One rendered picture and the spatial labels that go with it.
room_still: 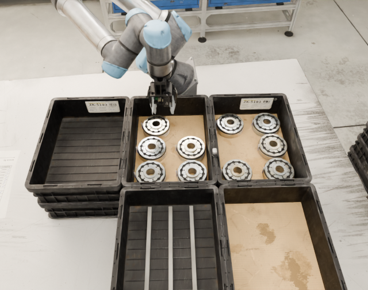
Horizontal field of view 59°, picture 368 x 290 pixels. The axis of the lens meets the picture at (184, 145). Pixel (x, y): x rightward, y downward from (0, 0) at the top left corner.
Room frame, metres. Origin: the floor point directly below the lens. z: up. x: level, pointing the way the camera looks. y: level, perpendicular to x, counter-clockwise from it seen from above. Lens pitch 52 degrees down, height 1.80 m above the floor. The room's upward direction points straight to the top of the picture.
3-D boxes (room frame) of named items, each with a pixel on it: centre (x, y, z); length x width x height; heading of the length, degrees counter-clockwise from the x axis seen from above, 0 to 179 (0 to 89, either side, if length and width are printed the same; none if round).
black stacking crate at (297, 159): (0.72, -0.25, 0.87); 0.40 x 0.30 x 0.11; 2
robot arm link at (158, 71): (0.80, 0.07, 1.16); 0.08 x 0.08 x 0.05
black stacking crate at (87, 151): (0.70, 0.35, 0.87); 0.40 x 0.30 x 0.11; 2
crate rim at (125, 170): (0.71, 0.05, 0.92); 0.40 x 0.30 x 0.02; 2
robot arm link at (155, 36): (0.81, 0.08, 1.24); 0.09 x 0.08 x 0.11; 30
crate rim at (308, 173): (0.72, -0.25, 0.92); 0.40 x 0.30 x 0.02; 2
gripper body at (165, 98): (0.80, 0.07, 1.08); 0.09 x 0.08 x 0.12; 1
